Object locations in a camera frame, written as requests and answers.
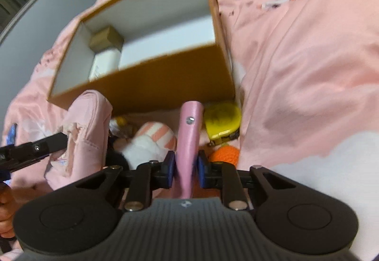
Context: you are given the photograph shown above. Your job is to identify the orange cardboard box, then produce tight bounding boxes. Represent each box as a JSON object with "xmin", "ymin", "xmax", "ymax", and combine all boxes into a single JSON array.
[{"xmin": 47, "ymin": 0, "xmax": 237, "ymax": 117}]

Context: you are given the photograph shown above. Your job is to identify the white plush toy striped hat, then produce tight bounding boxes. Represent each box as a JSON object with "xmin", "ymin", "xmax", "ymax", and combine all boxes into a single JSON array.
[{"xmin": 114, "ymin": 121, "xmax": 178, "ymax": 170}]

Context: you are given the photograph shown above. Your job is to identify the small printed cardboard box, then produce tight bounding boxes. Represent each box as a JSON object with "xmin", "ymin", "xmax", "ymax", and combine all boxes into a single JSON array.
[{"xmin": 89, "ymin": 26, "xmax": 125, "ymax": 52}]

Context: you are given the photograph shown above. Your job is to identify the yellow tape measure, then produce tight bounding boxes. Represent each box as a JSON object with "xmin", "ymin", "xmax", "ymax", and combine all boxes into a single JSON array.
[{"xmin": 204, "ymin": 102, "xmax": 242, "ymax": 143}]

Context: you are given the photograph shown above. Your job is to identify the white rectangular box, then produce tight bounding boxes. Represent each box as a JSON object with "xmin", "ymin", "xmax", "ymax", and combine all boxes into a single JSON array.
[{"xmin": 88, "ymin": 49, "xmax": 122, "ymax": 82}]

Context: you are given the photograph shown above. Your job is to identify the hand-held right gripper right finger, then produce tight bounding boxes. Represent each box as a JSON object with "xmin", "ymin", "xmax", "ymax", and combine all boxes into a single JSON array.
[{"xmin": 198, "ymin": 150, "xmax": 297, "ymax": 210}]

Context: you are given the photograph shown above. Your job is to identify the person's left hand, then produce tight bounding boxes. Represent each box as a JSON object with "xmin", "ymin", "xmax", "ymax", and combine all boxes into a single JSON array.
[{"xmin": 0, "ymin": 186, "xmax": 19, "ymax": 238}]

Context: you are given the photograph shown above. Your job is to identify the orange crochet ball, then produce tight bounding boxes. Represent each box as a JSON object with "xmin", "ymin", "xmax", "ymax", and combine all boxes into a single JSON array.
[{"xmin": 207, "ymin": 144, "xmax": 240, "ymax": 167}]

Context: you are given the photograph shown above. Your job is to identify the pink cloth pouch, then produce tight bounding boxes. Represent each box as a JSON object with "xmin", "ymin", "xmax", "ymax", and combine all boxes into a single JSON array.
[{"xmin": 44, "ymin": 90, "xmax": 113, "ymax": 190}]

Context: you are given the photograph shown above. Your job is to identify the pink printed bed sheet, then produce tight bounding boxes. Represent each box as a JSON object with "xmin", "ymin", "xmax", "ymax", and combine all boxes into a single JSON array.
[{"xmin": 0, "ymin": 0, "xmax": 379, "ymax": 261}]

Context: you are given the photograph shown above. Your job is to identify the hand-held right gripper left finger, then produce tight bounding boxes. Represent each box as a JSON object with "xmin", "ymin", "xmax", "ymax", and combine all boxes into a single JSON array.
[{"xmin": 75, "ymin": 151, "xmax": 177, "ymax": 212}]

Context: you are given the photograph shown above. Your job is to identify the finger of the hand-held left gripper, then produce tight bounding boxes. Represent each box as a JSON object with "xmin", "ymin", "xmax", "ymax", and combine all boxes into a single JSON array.
[
  {"xmin": 6, "ymin": 123, "xmax": 18, "ymax": 147},
  {"xmin": 0, "ymin": 132, "xmax": 69, "ymax": 173}
]

